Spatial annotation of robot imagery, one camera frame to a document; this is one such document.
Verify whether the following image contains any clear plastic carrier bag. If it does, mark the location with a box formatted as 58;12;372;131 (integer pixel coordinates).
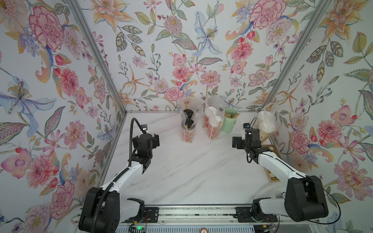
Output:
255;110;278;142

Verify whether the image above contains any red cup black lid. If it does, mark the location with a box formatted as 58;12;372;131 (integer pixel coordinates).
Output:
183;109;194;119
182;119;196;143

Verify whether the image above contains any red cup white lid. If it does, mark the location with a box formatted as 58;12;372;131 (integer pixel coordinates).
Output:
204;105;217;129
207;116;223;140

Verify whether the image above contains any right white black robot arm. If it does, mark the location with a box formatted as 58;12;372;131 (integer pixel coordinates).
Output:
232;123;329;222

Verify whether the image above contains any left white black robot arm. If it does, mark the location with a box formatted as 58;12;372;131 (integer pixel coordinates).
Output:
78;133;160;233

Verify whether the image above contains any green straw holder cup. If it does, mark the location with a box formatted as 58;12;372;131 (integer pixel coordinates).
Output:
221;108;238;133

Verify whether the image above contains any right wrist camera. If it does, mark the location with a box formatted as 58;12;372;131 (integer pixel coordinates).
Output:
241;123;252;141

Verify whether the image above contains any left black corrugated cable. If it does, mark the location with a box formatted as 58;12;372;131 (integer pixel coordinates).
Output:
89;117;143;233

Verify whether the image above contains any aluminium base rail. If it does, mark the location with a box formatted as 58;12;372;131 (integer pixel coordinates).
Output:
72;205;320;227

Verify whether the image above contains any right thin black cable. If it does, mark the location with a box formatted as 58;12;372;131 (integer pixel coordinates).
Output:
246;116;342;225

